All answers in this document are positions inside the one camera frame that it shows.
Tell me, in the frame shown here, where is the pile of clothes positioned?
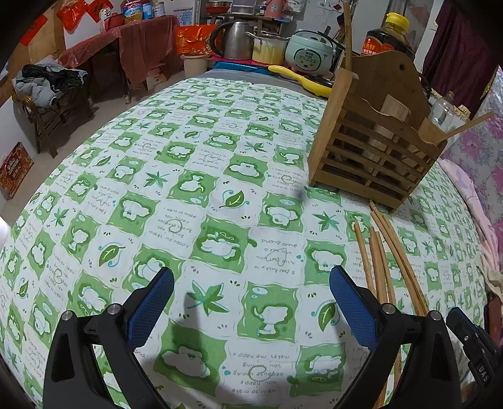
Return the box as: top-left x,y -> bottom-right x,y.
12,63 -> 89,108

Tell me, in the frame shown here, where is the flat wooden utensil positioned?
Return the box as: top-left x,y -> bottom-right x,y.
417,117 -> 445,145
382,94 -> 410,123

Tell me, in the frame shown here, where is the steel kettle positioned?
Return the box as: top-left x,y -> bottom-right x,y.
209,20 -> 256,60

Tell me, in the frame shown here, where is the dark sauce bottle yellow cap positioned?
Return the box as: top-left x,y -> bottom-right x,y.
362,13 -> 416,60

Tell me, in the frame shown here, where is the pale green rice cooker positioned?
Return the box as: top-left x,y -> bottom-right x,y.
285,31 -> 338,76

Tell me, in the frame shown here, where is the yellow plastic ladle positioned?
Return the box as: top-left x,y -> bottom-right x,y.
268,65 -> 333,98

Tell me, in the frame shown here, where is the clear plastic bottle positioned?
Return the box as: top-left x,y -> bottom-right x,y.
428,91 -> 456,131

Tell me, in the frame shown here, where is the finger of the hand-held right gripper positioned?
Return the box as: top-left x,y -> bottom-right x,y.
446,307 -> 481,356

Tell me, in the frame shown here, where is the green printed tablecloth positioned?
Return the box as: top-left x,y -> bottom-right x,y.
0,76 -> 491,409

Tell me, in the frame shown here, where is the wooden utensil holder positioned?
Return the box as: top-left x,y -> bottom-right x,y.
307,50 -> 449,213

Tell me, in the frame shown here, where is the wooden chair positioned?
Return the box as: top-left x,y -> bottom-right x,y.
14,88 -> 95,158

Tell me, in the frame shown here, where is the clear snack jar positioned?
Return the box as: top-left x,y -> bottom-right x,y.
120,0 -> 144,24

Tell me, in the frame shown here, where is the cardboard box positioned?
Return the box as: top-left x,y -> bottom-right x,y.
145,63 -> 168,92

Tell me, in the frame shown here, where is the blue board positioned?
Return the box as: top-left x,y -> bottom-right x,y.
207,58 -> 270,72

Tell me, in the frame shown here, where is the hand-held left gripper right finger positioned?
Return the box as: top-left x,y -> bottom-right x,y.
329,265 -> 461,409

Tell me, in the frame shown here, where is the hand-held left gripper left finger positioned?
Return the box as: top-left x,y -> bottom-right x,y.
43,266 -> 175,409

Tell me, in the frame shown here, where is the table with red cloth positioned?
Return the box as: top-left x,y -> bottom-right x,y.
58,15 -> 180,105

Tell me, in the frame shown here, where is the pink floral blanket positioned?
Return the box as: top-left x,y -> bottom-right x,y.
439,67 -> 503,276

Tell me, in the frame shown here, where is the red paper decoration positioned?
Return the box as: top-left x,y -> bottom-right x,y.
57,0 -> 88,31

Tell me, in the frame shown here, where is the beige plastic bucket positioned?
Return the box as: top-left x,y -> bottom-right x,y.
181,54 -> 210,78

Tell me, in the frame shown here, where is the steel cooking pot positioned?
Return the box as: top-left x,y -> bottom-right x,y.
246,31 -> 292,66

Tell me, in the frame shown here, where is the red gift box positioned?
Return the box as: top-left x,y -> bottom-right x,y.
175,24 -> 218,56

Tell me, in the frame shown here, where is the red printed box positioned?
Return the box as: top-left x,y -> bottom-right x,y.
0,142 -> 35,199

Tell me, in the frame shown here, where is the dark red curtain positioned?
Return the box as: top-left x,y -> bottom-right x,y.
422,0 -> 498,111

